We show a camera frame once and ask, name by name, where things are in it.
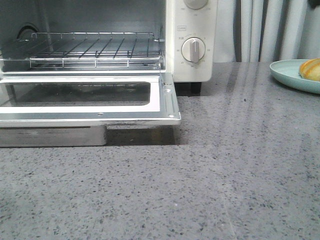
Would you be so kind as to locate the white Toshiba toaster oven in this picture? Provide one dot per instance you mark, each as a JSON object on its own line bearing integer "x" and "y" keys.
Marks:
{"x": 170, "y": 20}

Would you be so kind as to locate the white oven knob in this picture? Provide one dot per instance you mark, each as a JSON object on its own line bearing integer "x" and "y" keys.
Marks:
{"x": 193, "y": 50}
{"x": 195, "y": 4}

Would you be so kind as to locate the upper white oven knob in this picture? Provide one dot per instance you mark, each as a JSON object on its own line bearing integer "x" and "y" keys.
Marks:
{"x": 195, "y": 4}

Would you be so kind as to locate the lower white oven knob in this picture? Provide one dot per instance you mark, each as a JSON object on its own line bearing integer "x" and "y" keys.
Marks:
{"x": 193, "y": 50}

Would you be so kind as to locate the golden croissant bread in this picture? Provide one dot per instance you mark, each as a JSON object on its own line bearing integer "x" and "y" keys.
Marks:
{"x": 310, "y": 69}

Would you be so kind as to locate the wire oven rack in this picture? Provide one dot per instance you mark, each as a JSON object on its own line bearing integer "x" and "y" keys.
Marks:
{"x": 83, "y": 51}

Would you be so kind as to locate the light green plate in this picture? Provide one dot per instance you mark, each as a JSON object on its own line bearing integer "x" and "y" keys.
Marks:
{"x": 286, "y": 72}

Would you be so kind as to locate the white curtain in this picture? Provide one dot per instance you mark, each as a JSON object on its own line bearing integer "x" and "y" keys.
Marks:
{"x": 267, "y": 30}

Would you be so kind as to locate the silver glass oven door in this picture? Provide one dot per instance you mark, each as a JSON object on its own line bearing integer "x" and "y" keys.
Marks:
{"x": 66, "y": 109}

